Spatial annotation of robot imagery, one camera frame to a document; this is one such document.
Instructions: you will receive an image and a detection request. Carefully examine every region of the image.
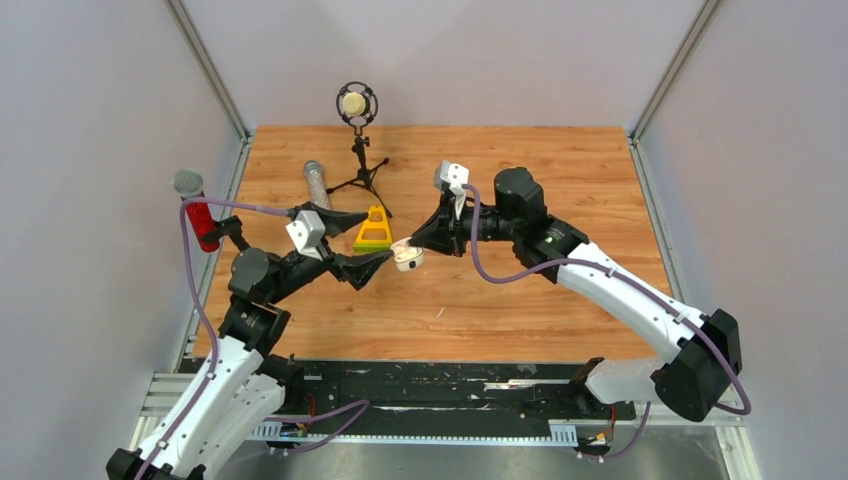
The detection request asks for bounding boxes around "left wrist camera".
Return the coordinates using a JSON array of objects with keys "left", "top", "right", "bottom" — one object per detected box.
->
[{"left": 285, "top": 210, "right": 326, "bottom": 260}]

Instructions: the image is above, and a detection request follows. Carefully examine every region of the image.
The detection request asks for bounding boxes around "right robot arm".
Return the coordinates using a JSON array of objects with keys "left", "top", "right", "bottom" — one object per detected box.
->
[{"left": 408, "top": 161, "right": 752, "bottom": 422}]

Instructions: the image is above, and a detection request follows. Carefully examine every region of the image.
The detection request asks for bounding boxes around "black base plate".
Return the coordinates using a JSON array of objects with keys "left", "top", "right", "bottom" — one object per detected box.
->
[{"left": 276, "top": 359, "right": 637, "bottom": 439}]

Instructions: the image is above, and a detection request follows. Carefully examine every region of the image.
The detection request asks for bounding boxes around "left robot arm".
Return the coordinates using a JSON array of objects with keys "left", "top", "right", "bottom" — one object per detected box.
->
[{"left": 106, "top": 202, "right": 392, "bottom": 479}]

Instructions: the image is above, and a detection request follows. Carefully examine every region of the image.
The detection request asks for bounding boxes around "red glitter microphone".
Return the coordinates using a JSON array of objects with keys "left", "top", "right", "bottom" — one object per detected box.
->
[{"left": 172, "top": 169, "right": 220, "bottom": 253}]

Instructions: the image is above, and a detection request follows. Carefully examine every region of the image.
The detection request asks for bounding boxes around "silver glitter microphone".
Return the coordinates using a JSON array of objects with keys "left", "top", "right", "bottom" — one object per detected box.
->
[{"left": 303, "top": 160, "right": 331, "bottom": 210}]

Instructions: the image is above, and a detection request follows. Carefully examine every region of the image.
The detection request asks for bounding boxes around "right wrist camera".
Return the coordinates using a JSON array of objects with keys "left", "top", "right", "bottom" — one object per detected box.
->
[{"left": 433, "top": 160, "right": 470, "bottom": 220}]

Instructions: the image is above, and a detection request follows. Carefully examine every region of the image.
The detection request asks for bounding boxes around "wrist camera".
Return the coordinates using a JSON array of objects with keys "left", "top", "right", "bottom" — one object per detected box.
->
[
  {"left": 285, "top": 210, "right": 326, "bottom": 260},
  {"left": 433, "top": 160, "right": 470, "bottom": 220}
]

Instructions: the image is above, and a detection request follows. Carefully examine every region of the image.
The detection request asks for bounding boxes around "black tripod stand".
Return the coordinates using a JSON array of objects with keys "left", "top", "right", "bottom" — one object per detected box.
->
[{"left": 325, "top": 127, "right": 393, "bottom": 219}]

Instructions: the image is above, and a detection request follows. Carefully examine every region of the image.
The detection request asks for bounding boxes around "cream microphone in shockmount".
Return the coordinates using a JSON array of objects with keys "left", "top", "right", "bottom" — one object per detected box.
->
[{"left": 336, "top": 81, "right": 379, "bottom": 127}]

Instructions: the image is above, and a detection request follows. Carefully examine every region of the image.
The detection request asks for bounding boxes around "white earbud case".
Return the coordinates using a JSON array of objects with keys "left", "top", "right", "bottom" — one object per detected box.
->
[{"left": 390, "top": 237, "right": 425, "bottom": 272}]

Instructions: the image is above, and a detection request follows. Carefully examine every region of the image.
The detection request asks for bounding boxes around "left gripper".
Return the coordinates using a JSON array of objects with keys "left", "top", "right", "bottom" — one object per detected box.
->
[{"left": 267, "top": 201, "right": 392, "bottom": 305}]

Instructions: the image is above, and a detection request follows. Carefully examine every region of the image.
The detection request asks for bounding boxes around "yellow green triangle toy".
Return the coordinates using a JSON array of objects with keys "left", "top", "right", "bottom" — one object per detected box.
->
[{"left": 353, "top": 205, "right": 394, "bottom": 254}]

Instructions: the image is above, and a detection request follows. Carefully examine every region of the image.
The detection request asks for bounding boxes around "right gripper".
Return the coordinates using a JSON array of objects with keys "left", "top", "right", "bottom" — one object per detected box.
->
[{"left": 410, "top": 193, "right": 520, "bottom": 258}]

